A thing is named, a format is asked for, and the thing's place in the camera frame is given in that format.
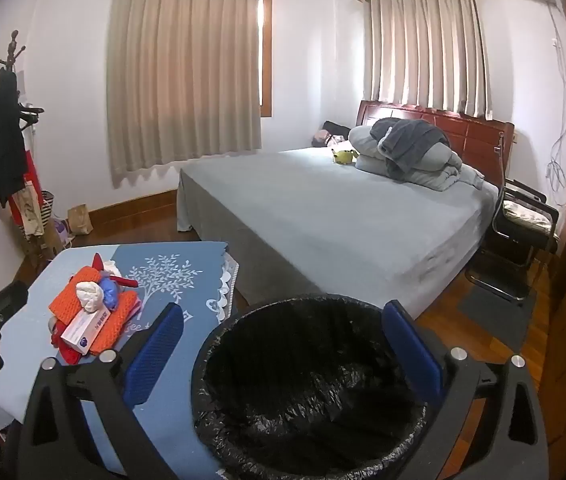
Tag bed with grey sheet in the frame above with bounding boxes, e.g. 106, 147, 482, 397
177, 147, 501, 321

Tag brown paper bag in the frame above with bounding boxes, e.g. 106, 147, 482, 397
67, 204, 94, 237

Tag wooden coat rack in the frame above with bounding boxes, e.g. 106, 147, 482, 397
0, 30, 64, 273

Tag trash bin with black liner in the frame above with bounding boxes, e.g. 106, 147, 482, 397
190, 294, 430, 480

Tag white wall cables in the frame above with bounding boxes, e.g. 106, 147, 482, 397
545, 0, 566, 192

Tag orange knitted cloth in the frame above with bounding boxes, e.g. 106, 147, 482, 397
49, 266, 136, 353

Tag grey floor mat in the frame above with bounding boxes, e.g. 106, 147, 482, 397
455, 287, 538, 352

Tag dark grey blanket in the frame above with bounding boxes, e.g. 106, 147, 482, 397
369, 117, 451, 181

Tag patterned chair cushion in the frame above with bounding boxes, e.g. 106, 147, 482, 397
503, 200, 548, 226

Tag narrow beige curtain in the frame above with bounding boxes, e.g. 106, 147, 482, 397
369, 0, 488, 121

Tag wooden window frame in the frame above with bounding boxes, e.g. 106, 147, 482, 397
259, 0, 274, 118

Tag beige tote bag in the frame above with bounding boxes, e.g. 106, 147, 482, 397
18, 182, 46, 238

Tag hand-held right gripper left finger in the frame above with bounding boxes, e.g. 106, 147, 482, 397
5, 302, 186, 480

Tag blue tree print tablecloth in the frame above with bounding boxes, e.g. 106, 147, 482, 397
0, 241, 241, 480

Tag folded light grey duvet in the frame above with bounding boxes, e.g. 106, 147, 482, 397
355, 154, 486, 192

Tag blue bag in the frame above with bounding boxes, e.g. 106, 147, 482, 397
100, 277, 122, 308

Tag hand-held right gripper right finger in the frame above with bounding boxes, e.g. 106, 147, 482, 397
384, 300, 550, 480

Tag black coat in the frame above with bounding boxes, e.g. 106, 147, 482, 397
0, 69, 26, 208

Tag black metal chair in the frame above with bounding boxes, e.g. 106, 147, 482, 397
465, 132, 561, 302

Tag black bag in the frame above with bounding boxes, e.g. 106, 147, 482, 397
322, 121, 354, 141

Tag striped bag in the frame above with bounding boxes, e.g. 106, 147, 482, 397
38, 190, 56, 233

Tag black clothes hanger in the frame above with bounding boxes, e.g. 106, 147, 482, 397
18, 102, 46, 131

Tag red wooden headboard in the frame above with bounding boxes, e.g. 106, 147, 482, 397
353, 100, 515, 181

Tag wide beige curtain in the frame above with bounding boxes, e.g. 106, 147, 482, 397
106, 0, 264, 186

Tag red glove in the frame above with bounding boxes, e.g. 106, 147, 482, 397
92, 254, 141, 288

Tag white tissue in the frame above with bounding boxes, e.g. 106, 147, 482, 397
75, 281, 106, 313

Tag white carton box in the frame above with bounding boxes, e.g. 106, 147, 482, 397
60, 310, 114, 356

